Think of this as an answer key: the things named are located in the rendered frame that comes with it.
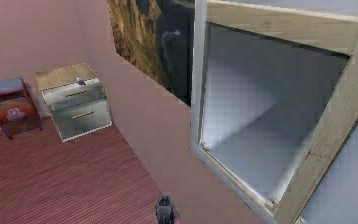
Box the red wooden cabinet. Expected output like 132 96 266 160
0 77 43 140

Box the white two-drawer nightstand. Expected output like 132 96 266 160
34 63 113 143

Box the brown landscape wall picture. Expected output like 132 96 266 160
106 0 196 108

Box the pale wooden shelf unit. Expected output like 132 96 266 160
189 0 358 224

